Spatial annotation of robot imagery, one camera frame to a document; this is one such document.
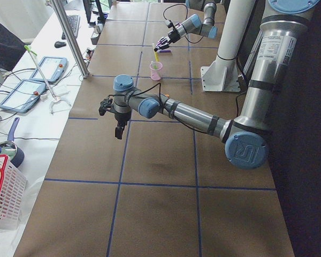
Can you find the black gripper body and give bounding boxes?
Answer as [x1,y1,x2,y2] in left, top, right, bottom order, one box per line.
[167,29,181,44]
[114,112,131,129]

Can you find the metal reacher grabber tool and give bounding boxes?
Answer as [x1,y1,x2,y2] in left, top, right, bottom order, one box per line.
[24,45,71,115]

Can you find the red white plastic basket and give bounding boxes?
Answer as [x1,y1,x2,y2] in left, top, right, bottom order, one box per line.
[0,155,27,233]

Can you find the blue saucepan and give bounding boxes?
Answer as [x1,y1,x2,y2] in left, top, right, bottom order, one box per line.
[0,117,25,168]

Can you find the near teach pendant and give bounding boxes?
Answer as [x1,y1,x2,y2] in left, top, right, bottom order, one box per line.
[0,79,46,113]

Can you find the person in black shirt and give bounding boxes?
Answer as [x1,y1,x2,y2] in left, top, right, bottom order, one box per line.
[0,23,26,71]

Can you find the far teach pendant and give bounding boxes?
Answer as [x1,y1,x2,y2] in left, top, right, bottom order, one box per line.
[38,56,68,84]

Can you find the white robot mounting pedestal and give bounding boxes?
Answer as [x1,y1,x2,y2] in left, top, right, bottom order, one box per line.
[201,0,255,93]

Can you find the black keyboard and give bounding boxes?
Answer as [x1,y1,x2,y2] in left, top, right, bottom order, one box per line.
[67,15,80,38]

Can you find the teach pendant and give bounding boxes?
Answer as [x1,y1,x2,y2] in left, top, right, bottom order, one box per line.
[0,79,46,113]
[38,56,68,84]

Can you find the aluminium frame post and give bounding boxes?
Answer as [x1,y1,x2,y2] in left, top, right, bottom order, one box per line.
[50,0,89,79]

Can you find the black computer mouse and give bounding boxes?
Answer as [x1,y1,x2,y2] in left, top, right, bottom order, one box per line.
[54,41,67,49]

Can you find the orange marker pen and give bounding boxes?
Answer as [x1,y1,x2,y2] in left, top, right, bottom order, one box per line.
[152,43,159,62]

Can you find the black monitor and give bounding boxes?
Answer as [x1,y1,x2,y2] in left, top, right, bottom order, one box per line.
[82,0,108,27]

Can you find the pink mesh pen holder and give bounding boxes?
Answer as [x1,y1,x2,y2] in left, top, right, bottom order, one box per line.
[149,61,163,81]

